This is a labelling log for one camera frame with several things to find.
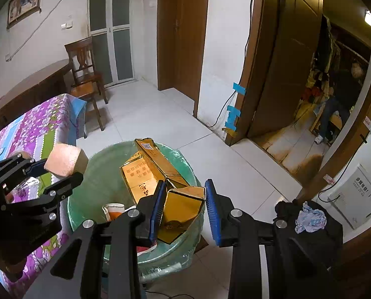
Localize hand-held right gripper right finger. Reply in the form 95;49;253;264
204;179;351;299

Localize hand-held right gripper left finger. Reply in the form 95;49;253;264
23;180;169;299

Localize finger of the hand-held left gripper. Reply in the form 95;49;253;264
0;171;84;225
0;152;49;194

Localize brown sponge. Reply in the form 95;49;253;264
44;143;89;178

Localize gold cardboard box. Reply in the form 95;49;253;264
157;186;206;245

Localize green lined trash bin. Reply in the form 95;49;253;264
67;140;205;283

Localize gold box with red print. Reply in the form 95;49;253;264
120;151;167;206

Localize white paper cup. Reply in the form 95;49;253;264
102;203;125;222

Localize purple striped floral tablecloth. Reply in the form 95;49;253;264
0;93;88;291

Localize long gold carton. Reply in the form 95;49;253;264
134;138;196;190

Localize dark wooden table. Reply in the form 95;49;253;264
0;59;74;123

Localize crumpled white blue cloth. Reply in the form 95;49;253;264
295;202;326;234

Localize black cloth bundle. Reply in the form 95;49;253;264
274;199;344;269

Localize wooden stool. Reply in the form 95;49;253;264
310;108;342;133

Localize frosted glass door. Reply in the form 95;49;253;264
88;0;135;88

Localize pile of colourful clothes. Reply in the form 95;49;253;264
301;72;333;104

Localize open brown wooden door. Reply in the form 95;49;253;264
247;0;325;140

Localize hanging dark clothes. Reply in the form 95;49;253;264
316;15;342;73

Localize white wall box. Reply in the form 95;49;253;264
328;163;371;230

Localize framed wall picture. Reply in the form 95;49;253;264
6;0;43;29

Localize black wall cable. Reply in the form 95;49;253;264
195;0;256;129

